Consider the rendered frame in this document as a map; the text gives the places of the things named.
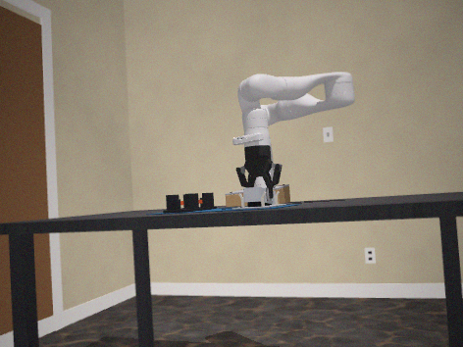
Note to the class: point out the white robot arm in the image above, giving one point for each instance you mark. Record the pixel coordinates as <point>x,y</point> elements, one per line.
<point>294,102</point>

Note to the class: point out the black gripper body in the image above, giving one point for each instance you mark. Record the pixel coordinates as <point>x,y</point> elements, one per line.
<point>256,155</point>

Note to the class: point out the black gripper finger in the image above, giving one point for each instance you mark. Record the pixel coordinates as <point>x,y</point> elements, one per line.
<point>277,168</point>
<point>241,175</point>

